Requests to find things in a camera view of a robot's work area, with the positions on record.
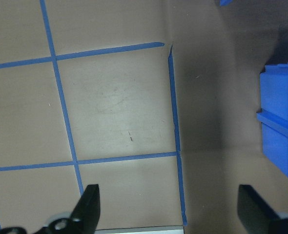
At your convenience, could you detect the blue plastic capacitor bin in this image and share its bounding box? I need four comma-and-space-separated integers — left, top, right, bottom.
256, 62, 288, 195

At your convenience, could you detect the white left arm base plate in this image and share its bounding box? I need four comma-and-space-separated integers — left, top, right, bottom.
95, 226, 185, 234

